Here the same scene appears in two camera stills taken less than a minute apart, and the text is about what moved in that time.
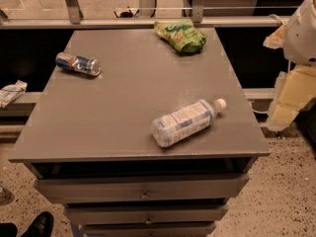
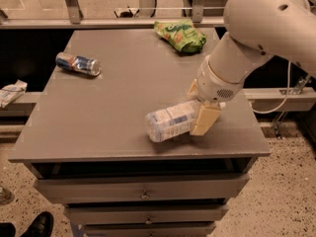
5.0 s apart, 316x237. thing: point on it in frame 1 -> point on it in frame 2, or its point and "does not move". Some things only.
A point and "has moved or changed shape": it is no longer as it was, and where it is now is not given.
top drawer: x=139 y=189 does not move
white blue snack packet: x=10 y=93 does not move
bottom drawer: x=149 y=230 does not move
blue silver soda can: x=65 y=60 does not move
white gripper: x=302 y=37 -> x=212 y=84
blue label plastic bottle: x=173 y=127 has moved or changed shape
